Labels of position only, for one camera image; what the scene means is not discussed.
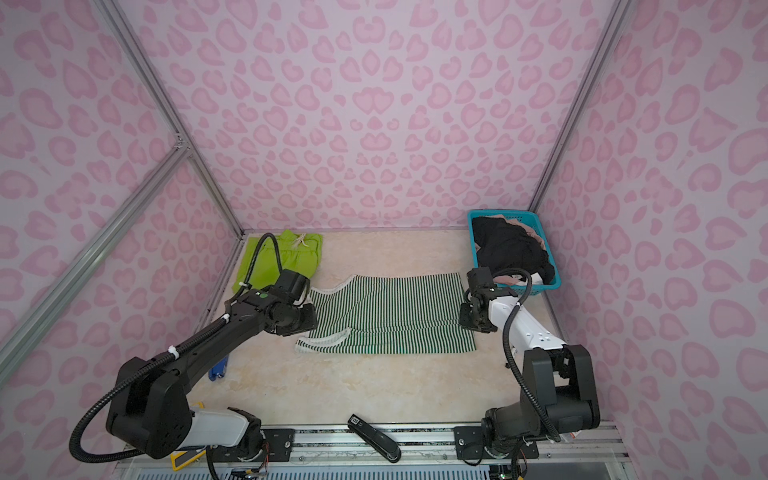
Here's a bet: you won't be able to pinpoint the lime green shorts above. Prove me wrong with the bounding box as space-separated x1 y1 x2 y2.
232 230 324 293

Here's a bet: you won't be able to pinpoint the green white striped shirt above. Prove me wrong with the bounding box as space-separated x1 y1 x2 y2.
295 273 476 355

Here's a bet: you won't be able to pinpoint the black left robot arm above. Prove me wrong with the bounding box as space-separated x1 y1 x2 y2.
106 292 317 459

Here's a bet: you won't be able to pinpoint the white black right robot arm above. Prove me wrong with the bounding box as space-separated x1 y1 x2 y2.
459 287 601 458

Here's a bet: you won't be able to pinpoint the teal plastic laundry basket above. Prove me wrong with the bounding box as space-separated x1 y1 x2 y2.
467 209 561 296

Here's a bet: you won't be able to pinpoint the black garment in basket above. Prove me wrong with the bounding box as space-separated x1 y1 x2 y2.
471 215 556 285

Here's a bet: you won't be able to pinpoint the blue stapler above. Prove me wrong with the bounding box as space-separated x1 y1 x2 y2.
208 356 229 382

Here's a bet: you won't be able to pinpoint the black stapler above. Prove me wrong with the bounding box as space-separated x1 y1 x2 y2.
347 414 402 463

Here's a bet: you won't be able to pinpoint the yellow calculator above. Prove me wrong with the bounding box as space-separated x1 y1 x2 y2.
170 447 206 472

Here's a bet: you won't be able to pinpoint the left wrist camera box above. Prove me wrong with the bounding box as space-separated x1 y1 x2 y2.
273 269 310 304

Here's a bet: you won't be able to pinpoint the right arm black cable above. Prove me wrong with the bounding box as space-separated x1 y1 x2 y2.
488 267 562 444

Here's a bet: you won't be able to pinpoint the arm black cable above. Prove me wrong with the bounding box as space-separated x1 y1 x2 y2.
488 267 562 444
68 232 284 464

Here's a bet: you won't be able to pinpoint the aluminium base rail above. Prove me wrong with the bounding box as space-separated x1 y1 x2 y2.
115 422 638 479

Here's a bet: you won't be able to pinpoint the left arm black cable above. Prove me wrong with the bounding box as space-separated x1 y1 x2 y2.
68 232 284 464

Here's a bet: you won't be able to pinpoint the aluminium frame corner post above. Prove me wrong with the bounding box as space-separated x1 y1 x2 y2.
1 1 243 381

